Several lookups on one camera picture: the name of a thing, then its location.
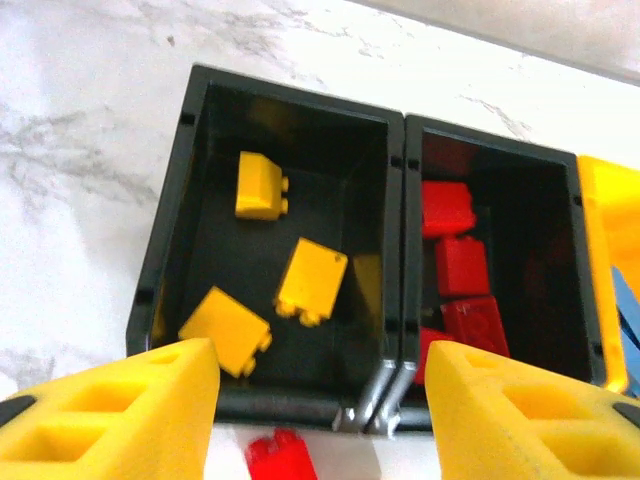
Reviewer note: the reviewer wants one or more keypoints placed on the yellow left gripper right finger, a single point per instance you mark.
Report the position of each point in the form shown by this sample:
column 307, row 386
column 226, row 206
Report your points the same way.
column 525, row 435

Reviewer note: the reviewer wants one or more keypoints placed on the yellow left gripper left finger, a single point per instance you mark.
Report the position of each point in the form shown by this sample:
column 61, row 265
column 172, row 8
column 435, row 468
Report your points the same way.
column 115, row 425

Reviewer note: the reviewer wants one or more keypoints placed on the square blue lego brick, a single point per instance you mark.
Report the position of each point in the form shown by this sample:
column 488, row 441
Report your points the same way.
column 634, row 345

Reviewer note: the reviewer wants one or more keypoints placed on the yellow lego brick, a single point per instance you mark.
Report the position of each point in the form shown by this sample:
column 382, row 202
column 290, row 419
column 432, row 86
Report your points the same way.
column 312, row 280
column 257, row 185
column 225, row 325

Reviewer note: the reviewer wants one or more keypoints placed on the long blue lego brick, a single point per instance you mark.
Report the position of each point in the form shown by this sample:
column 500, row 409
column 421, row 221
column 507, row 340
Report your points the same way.
column 631, row 297

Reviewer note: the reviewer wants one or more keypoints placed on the yellow plastic container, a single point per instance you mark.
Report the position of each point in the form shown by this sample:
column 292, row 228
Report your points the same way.
column 595, row 225

